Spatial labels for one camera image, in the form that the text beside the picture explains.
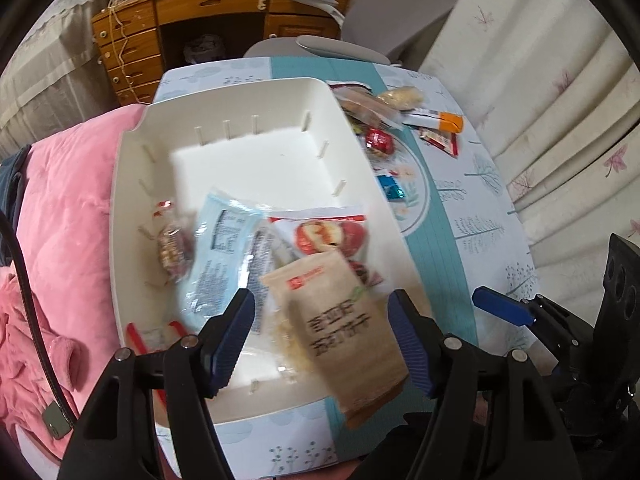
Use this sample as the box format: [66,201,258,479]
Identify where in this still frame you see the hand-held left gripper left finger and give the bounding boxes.
[56,287,257,480]

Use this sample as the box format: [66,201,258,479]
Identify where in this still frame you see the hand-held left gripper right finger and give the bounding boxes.
[387,289,576,480]

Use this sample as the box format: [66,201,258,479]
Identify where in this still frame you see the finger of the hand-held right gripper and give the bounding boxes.
[471,286,596,352]

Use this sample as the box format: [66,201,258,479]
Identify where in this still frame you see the brown kraft snack packet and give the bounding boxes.
[259,249,411,431]

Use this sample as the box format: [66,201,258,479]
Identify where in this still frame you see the clear red-edged snack packet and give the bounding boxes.
[125,320,188,411]

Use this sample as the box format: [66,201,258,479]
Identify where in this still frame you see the large white blue snack packet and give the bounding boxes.
[177,187,281,333]

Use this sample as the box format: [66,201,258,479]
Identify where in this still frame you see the clear mixed nuts packet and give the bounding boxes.
[150,199,198,286]

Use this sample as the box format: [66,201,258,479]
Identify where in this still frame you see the white apple print snack packet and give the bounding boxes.
[267,205,386,291]

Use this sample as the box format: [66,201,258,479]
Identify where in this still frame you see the slim dark red snack packet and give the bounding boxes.
[417,127,461,158]

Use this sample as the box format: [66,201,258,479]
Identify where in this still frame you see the white plastic bin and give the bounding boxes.
[109,76,421,433]

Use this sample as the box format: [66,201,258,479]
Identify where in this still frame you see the small clear yellow crisps packet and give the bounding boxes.
[375,86,426,111]

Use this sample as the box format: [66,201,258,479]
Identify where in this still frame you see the tree print tablecloth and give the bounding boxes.
[150,55,538,480]

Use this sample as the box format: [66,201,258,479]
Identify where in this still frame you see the small blue snack packet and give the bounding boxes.
[376,174,407,202]

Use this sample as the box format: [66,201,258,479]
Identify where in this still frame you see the orange white snack packet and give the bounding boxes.
[400,109,466,133]

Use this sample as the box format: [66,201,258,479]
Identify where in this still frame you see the white butterfly print curtain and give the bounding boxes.
[417,0,640,321]

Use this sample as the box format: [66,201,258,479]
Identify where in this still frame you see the round red snack packet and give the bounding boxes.
[362,127,397,153]

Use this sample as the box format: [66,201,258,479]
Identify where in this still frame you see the pink blanket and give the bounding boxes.
[0,104,166,461]

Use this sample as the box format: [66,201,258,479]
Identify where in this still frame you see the clear zip bag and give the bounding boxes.
[335,85,403,131]

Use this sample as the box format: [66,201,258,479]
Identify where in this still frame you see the red white snack packet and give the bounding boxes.
[327,80,373,98]

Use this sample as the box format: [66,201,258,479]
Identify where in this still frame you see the dark blue clothing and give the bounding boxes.
[0,145,32,266]

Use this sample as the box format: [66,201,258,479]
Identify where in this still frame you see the black bag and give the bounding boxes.
[182,34,225,63]

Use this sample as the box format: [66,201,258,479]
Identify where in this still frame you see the grey office chair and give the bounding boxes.
[243,0,468,68]

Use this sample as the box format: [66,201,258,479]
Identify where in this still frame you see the white lace cover cloth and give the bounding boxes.
[0,0,123,156]

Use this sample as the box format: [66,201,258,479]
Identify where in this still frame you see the wooden desk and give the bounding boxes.
[91,0,353,106]

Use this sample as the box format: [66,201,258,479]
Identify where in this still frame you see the grey cable tag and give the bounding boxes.
[42,400,71,440]

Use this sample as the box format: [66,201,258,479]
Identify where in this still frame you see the black cable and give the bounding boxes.
[0,210,76,431]

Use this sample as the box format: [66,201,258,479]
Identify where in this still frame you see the white charging cables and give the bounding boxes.
[107,0,146,103]

